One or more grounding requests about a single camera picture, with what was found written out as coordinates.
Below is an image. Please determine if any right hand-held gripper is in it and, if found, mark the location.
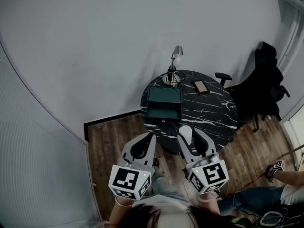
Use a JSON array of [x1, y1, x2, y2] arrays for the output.
[[176, 128, 230, 196]]

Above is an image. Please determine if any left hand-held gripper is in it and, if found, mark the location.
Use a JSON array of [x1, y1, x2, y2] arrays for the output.
[[108, 132, 157, 201]]

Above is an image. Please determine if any white oval item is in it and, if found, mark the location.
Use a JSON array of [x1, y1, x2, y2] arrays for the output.
[[179, 124, 193, 148]]

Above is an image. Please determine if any dark green box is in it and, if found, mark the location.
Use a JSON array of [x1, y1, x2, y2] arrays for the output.
[[145, 85, 183, 124]]

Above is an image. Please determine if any another person's forearm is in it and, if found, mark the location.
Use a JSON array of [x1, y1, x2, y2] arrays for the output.
[[275, 169, 304, 188]]

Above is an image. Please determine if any person's right forearm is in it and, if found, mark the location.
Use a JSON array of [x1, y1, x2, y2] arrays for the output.
[[196, 193, 220, 215]]

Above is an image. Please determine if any person's left forearm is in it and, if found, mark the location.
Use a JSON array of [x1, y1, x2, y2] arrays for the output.
[[108, 195, 135, 228]]

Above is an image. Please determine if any round black marble table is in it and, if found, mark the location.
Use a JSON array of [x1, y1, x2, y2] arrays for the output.
[[140, 69, 238, 154]]

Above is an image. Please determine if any person's grey shirt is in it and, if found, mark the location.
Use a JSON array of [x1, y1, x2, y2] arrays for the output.
[[142, 167, 193, 208]]

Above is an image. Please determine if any silver desk lamp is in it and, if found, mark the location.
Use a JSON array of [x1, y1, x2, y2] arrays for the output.
[[162, 45, 185, 86]]

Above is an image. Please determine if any black office chair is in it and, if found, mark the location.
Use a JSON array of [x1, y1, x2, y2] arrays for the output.
[[214, 41, 291, 133]]

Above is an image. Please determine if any black mat with white pattern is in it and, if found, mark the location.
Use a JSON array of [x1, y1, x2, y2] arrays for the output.
[[250, 202, 304, 228]]

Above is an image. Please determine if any thin wrist bracelet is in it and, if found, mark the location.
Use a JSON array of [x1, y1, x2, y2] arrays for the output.
[[114, 195, 134, 208]]

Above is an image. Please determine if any black lamp cable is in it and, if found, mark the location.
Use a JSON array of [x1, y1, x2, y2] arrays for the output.
[[175, 70, 186, 86]]

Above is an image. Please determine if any thin tan cord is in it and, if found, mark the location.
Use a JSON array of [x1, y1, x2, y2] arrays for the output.
[[237, 143, 304, 190]]

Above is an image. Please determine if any white door frame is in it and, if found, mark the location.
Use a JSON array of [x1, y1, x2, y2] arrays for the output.
[[275, 0, 304, 71]]

